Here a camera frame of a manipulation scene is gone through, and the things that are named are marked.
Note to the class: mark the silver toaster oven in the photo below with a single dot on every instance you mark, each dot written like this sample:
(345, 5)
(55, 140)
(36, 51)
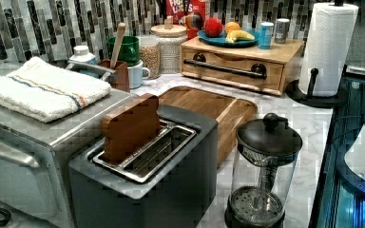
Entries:
(34, 157)

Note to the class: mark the wooden toast slice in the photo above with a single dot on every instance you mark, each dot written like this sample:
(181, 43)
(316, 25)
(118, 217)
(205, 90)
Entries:
(129, 127)

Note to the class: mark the white folded towel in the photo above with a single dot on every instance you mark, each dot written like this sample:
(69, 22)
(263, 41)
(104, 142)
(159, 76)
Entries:
(46, 93)

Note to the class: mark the glass jar of grains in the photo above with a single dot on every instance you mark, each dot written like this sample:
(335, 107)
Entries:
(150, 54)

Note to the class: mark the red apple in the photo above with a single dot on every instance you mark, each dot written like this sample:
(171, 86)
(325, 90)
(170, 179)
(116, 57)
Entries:
(212, 27)

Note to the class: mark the grey dish rack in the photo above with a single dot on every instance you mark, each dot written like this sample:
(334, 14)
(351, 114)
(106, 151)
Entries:
(99, 72)

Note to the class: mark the wooden spoon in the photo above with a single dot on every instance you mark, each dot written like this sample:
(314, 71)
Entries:
(117, 44)

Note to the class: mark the grey two-slot toaster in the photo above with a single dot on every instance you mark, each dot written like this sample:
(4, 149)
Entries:
(176, 196)

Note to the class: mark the red cereal box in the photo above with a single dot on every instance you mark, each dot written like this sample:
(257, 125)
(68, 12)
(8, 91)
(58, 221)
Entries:
(177, 9)

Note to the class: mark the orange fruit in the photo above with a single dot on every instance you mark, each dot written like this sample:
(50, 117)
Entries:
(231, 26)

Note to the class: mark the brown utensil holder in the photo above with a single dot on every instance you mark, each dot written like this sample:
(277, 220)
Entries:
(119, 78)

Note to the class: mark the blue cup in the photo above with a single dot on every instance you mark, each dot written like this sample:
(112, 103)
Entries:
(265, 35)

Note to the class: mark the white bottle with blue label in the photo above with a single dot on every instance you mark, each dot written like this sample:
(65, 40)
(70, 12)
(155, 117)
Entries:
(82, 54)

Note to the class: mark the ceramic jar with wooden lid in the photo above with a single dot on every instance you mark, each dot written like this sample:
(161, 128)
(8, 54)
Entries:
(170, 36)

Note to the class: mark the white mug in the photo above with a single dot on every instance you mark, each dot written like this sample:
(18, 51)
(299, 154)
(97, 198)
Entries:
(137, 74)

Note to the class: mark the black glass french press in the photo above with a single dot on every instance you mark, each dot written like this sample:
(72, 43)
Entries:
(263, 168)

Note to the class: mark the multicoloured toy ball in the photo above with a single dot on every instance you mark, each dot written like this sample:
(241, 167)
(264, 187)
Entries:
(192, 20)

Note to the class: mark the yellow banana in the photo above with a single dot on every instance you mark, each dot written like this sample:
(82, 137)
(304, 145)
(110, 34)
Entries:
(238, 35)

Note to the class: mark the blue plate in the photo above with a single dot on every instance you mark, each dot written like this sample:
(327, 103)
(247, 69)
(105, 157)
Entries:
(221, 42)

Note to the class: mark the white paper towel roll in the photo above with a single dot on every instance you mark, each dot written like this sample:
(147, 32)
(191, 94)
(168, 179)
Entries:
(330, 33)

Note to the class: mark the wooden cutting board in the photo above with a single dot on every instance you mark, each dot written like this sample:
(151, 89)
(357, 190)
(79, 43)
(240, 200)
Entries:
(228, 111)

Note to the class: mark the green mug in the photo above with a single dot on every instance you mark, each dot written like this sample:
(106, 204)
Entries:
(127, 52)

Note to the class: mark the wooden drawer with black handle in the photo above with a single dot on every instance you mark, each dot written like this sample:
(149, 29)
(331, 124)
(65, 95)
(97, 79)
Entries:
(233, 70)

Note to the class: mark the silver can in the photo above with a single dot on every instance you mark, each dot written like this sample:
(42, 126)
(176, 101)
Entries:
(281, 30)

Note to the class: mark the wooden drawer box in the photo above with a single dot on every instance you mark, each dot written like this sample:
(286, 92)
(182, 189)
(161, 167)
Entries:
(288, 54)

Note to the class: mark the black paper towel holder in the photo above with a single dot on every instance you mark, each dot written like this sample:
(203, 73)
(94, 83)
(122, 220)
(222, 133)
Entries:
(293, 91)

